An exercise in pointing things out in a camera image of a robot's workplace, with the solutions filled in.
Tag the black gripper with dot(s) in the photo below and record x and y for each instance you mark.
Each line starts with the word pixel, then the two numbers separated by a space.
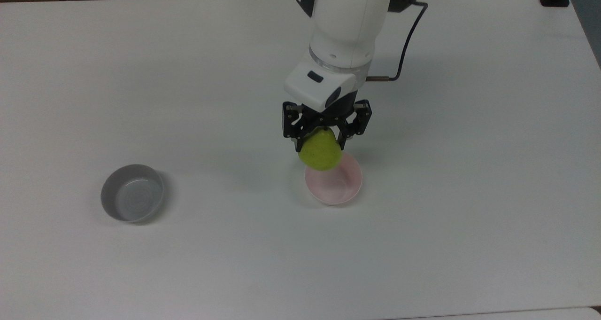
pixel 339 109

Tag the green pear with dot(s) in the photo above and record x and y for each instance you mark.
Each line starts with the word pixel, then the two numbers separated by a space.
pixel 321 152

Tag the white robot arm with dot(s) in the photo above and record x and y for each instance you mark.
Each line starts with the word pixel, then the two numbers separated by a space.
pixel 347 24

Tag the pink bowl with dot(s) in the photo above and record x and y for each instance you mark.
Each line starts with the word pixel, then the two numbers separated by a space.
pixel 335 186

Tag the grey bowl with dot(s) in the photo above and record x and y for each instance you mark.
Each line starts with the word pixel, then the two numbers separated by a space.
pixel 133 195

